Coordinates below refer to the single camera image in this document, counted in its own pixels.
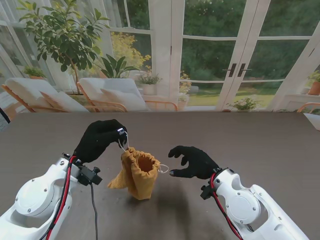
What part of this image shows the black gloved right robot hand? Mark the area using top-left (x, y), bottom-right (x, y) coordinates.
top-left (168, 145), bottom-right (221, 180)

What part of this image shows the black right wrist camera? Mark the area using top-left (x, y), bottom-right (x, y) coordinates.
top-left (200, 184), bottom-right (215, 200)

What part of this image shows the black object at table edge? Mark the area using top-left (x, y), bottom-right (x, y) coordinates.
top-left (0, 107), bottom-right (11, 125)

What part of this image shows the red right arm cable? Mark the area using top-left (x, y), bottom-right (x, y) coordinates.
top-left (209, 172), bottom-right (243, 240)

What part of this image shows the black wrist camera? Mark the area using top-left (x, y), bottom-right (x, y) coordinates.
top-left (200, 184), bottom-right (215, 200)
top-left (76, 165), bottom-right (103, 186)

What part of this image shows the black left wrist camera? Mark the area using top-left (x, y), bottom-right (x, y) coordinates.
top-left (76, 165), bottom-right (103, 186)

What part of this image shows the white object at table edge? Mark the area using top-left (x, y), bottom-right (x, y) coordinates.
top-left (303, 112), bottom-right (320, 131)

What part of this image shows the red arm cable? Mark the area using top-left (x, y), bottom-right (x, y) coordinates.
top-left (41, 155), bottom-right (77, 240)
top-left (209, 172), bottom-right (243, 240)

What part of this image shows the red left arm cable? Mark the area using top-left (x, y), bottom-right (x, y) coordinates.
top-left (41, 155), bottom-right (77, 240)

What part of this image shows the printed sunroom backdrop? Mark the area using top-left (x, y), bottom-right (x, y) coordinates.
top-left (0, 0), bottom-right (320, 113)

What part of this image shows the black left camera cable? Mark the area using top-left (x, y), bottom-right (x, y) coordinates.
top-left (90, 184), bottom-right (100, 240)

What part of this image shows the mustard corduroy drawstring bag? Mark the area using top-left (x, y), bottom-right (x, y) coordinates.
top-left (107, 136), bottom-right (169, 201)

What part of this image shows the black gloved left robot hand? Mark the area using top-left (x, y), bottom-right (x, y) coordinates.
top-left (73, 119), bottom-right (128, 165)

